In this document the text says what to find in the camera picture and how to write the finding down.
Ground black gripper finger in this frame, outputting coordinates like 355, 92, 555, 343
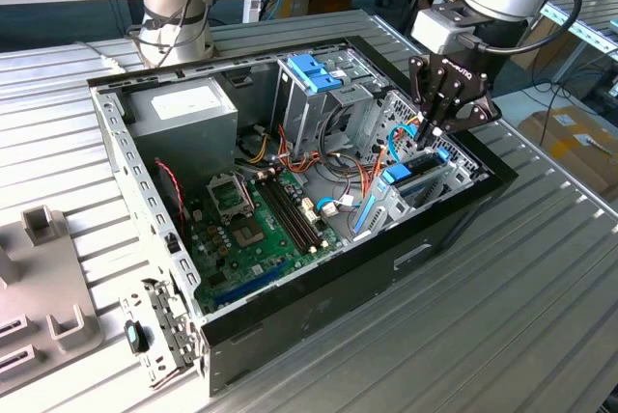
428, 88, 504, 151
407, 55, 451, 151

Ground blue disk data wire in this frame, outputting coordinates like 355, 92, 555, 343
387, 121, 438, 163

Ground hard disk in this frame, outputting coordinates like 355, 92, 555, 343
354, 146, 453, 236

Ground grey metal disk bay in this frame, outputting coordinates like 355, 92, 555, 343
351, 146, 490, 245

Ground large cardboard box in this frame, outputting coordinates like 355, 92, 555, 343
516, 106, 618, 202

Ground grey metal drive cage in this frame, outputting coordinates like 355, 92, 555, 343
269, 43, 390, 159

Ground metal slat side table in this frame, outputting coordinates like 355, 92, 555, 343
461, 0, 618, 91

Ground black RAM slot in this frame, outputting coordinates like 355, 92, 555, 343
259, 178, 312, 254
266, 175, 318, 250
271, 173, 323, 247

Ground black PC case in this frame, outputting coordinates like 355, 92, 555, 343
86, 35, 520, 399

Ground CPU socket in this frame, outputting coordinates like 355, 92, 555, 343
230, 218, 267, 251

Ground green motherboard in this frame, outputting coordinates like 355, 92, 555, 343
185, 169, 347, 316

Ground metal socket cover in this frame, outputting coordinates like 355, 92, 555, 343
206, 174, 256, 222

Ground grey power supply unit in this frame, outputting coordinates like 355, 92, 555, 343
123, 75, 240, 192

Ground blue expansion slot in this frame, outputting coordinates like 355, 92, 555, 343
213, 261, 291, 309

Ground black case fan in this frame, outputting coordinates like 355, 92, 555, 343
153, 156, 190, 243

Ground small black teal latch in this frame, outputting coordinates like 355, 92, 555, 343
124, 319, 150, 354

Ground grey parts rack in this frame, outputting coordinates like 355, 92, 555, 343
0, 205, 105, 398

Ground grey camera box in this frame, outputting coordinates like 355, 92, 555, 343
411, 7, 468, 55

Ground thick black cable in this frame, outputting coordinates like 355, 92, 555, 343
325, 94, 361, 144

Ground orange red black wire bundle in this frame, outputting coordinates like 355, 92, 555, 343
308, 150, 387, 205

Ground blue plastic drive bracket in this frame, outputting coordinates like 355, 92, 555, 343
287, 54, 350, 95

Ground black camera cable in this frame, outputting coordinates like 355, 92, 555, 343
475, 0, 584, 56

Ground red orange wire loop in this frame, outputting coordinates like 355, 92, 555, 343
277, 124, 323, 176

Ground light blue flat wire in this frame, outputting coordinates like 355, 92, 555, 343
316, 194, 339, 217

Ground yellow orange power wires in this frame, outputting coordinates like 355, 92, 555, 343
240, 125, 271, 166

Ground red twisted fan wire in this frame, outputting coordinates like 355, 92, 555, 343
154, 159, 188, 240

